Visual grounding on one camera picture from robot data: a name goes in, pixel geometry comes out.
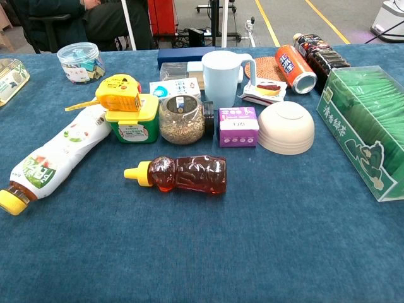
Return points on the round woven coaster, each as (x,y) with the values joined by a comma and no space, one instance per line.
(265,67)

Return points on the dark tea bottle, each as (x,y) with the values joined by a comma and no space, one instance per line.
(325,57)

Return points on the blue table cloth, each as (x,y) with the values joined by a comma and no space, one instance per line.
(202,252)

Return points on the small purple box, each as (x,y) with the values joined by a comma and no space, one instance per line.
(238,139)

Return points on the transparent plastic case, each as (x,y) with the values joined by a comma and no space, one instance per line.
(172,68)

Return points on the black box on floor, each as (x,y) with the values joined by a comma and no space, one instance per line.
(195,36)

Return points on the bear-shaped honey bottle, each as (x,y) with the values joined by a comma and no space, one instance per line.
(195,175)

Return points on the black floor stand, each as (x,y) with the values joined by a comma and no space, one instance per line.
(216,22)

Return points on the orange soda can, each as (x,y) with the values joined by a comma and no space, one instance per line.
(292,67)

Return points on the black office chair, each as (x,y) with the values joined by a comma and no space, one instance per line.
(50,28)

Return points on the white machine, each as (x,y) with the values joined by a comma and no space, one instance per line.
(389,22)

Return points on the clear bottle of yellow liquid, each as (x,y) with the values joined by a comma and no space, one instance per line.
(11,82)

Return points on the clear box of green teabags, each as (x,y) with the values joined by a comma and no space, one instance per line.
(353,126)

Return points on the white frame pole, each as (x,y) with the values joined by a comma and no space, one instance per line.
(224,22)
(129,28)

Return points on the wooden furniture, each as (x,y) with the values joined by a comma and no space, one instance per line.
(5,34)

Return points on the white power strip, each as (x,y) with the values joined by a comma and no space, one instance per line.
(249,25)

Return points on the yellow tape measure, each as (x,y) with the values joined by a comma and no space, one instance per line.
(120,101)

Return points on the white box with blue print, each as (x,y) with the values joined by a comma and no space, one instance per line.
(176,88)

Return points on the green tub with yellow lid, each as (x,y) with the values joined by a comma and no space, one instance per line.
(132,126)

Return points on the clear jar of clips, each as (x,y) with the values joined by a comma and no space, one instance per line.
(80,63)

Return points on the cake snack packet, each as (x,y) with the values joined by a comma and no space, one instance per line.
(266,91)

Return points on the light blue mug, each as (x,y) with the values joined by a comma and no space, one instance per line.
(221,79)

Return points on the upturned beige bowl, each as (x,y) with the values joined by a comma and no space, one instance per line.
(285,132)

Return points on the navy blue box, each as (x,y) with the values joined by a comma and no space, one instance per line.
(180,55)

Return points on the white-labelled tea bottle yellow cap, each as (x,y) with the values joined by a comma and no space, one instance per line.
(63,148)

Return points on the glass jar of seeds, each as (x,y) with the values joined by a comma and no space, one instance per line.
(181,126)

